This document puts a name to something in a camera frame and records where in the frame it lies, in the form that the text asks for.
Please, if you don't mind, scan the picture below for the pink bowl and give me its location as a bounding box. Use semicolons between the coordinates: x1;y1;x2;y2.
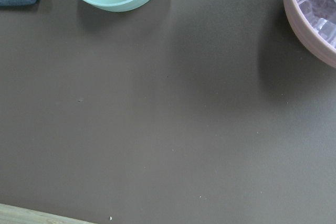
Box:
283;0;335;68

